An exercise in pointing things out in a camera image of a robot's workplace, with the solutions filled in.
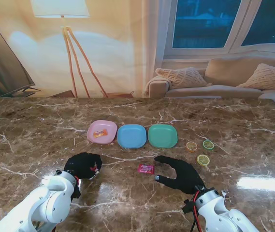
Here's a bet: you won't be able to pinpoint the blue square plastic dish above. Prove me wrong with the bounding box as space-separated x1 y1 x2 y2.
116 124 147 149

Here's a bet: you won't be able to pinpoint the white framed window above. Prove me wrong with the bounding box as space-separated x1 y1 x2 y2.
163 0 275 58

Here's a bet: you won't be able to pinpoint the orange candy packet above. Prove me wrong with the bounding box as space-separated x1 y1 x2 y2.
93 129 109 139

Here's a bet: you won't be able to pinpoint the orange citrus slice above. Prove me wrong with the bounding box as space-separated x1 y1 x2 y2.
186 141 198 153

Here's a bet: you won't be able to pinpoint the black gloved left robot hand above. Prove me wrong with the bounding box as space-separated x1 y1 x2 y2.
64 152 103 181

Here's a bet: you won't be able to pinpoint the cream throw blanket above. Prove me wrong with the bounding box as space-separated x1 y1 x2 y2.
145 75 173 95

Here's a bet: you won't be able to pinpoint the red black left arm cables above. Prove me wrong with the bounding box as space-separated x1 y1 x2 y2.
72 175 82 199

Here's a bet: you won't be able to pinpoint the pink square plastic dish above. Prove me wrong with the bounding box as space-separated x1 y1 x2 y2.
87 120 118 145

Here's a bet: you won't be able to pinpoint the pink candy packet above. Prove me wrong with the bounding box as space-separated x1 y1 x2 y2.
137 164 155 175

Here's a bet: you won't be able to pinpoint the green lime slice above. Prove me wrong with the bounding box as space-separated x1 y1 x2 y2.
202 140 215 150

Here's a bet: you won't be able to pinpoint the green square plastic dish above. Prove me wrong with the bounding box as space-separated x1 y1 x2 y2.
147 124 178 148

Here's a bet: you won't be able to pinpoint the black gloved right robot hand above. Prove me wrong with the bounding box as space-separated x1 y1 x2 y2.
153 155 207 195

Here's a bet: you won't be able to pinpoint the beige sofa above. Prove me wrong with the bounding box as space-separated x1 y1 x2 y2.
145 56 275 112

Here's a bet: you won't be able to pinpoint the red black right arm cables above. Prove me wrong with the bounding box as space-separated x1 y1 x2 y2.
182 190 202 232

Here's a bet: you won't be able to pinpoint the red black arm cables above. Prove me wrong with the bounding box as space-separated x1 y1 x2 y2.
72 175 82 199
182 190 202 232

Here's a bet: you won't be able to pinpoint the yellow lemon slice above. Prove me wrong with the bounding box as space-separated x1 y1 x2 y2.
196 154 211 167

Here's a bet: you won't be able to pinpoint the wooden tripod floor lamp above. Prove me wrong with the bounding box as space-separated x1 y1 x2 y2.
30 0 109 99

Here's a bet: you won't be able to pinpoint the cream knitted cushion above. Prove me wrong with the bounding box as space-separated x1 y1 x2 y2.
237 63 275 90
155 67 212 89

